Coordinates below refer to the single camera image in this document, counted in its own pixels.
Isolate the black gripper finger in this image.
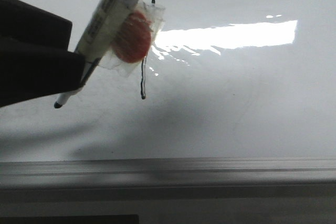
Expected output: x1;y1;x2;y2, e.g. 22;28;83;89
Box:
1;0;85;106

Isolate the white black whiteboard marker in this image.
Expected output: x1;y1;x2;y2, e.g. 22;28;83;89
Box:
54;0;139;109

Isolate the red round magnet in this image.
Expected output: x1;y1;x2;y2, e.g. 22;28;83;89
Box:
99;0;165;77

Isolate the white whiteboard with aluminium frame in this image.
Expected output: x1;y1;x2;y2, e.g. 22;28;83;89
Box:
1;0;335;201

